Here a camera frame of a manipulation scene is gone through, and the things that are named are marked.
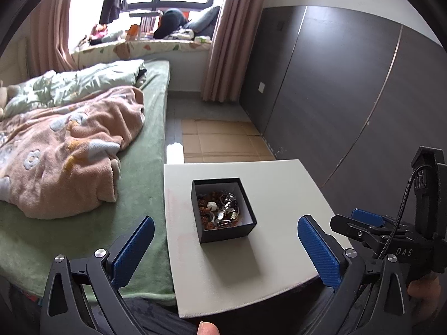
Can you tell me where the pink curtain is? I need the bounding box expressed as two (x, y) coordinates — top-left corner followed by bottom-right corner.
(201, 0), (271, 103)
(26, 0), (82, 77)

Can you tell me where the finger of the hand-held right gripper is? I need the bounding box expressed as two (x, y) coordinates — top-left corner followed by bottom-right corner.
(330, 215), (385, 250)
(351, 209), (395, 229)

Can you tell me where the grey pillow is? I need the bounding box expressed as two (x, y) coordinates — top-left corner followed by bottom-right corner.
(183, 5), (220, 35)

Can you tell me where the dark grey wardrobe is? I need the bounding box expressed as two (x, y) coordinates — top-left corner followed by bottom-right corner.
(239, 5), (447, 217)

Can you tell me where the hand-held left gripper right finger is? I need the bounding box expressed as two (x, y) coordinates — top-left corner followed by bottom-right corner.
(297, 215), (420, 335)

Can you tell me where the bed with green sheet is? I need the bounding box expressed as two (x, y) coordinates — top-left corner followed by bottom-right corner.
(0, 59), (177, 304)

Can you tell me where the pink floral fleece blanket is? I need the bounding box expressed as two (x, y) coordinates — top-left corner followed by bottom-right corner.
(0, 85), (145, 220)

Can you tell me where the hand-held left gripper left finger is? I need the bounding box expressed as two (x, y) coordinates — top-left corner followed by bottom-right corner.
(38, 215), (156, 335)

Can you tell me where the person's left hand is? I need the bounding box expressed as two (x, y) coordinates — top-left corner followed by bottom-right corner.
(197, 321), (220, 335)

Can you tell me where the silver flower link bracelet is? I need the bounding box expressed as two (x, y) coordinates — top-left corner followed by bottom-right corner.
(218, 193), (239, 224)

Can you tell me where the flattened cardboard sheet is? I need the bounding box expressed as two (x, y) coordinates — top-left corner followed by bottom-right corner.
(182, 119), (276, 164)

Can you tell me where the person's right hand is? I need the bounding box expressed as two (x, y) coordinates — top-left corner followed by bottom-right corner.
(407, 272), (442, 301)

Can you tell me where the black braided cable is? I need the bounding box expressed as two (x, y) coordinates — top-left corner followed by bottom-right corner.
(379, 166), (434, 256)

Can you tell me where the pale green floral quilt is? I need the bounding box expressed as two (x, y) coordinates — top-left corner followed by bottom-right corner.
(3, 59), (146, 116)

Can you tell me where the brown seed bead bracelet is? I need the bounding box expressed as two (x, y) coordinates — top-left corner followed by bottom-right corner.
(197, 190), (241, 231)

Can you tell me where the floral window seat cushion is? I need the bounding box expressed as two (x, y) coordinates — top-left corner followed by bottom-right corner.
(72, 38), (212, 68)

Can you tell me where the dark bag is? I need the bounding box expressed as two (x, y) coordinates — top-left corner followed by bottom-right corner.
(154, 8), (189, 39)

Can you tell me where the pink wooden rack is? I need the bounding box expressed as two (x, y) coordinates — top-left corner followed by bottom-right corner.
(129, 10), (161, 39)

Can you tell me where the black jewelry box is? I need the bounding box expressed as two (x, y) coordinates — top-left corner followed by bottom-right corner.
(191, 177), (258, 244)

